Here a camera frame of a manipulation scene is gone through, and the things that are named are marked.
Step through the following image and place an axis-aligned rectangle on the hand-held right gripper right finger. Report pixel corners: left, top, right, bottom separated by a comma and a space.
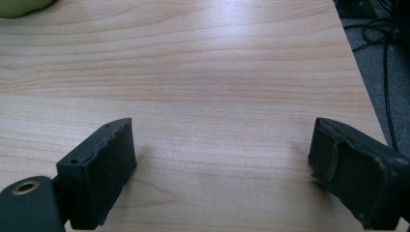
307, 117, 410, 231

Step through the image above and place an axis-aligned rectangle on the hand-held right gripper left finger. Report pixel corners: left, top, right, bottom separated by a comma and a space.
55, 117, 138, 231

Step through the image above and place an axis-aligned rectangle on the black equipment base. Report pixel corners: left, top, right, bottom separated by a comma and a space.
334, 0, 379, 19

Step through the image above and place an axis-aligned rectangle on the green round fruit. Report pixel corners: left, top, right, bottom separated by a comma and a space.
0, 0, 56, 18

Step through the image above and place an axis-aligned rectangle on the black cable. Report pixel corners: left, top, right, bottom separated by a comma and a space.
343, 17, 400, 153

